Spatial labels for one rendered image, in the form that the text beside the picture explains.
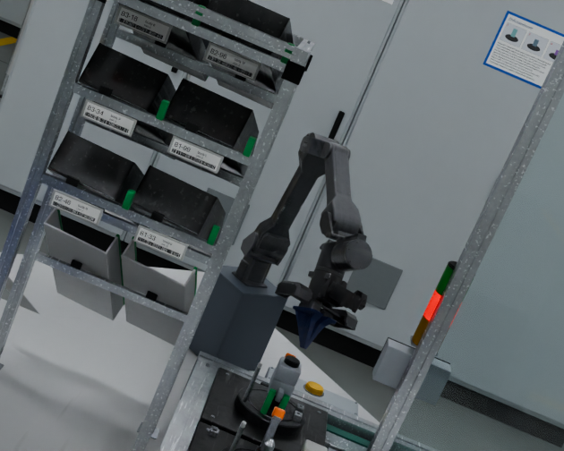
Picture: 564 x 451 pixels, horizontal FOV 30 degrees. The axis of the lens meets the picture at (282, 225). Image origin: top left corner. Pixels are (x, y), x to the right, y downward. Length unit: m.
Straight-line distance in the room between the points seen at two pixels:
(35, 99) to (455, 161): 2.02
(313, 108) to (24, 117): 1.40
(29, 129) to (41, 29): 0.49
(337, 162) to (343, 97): 2.80
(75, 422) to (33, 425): 0.09
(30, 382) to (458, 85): 3.23
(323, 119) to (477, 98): 0.71
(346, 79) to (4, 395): 3.20
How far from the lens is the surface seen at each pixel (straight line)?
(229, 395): 2.06
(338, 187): 2.08
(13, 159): 5.29
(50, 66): 5.16
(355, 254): 1.94
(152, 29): 1.67
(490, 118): 4.95
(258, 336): 2.42
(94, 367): 2.21
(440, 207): 5.01
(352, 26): 4.89
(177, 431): 1.88
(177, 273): 2.87
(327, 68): 4.91
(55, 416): 2.00
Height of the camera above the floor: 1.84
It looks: 15 degrees down
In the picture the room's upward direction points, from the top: 23 degrees clockwise
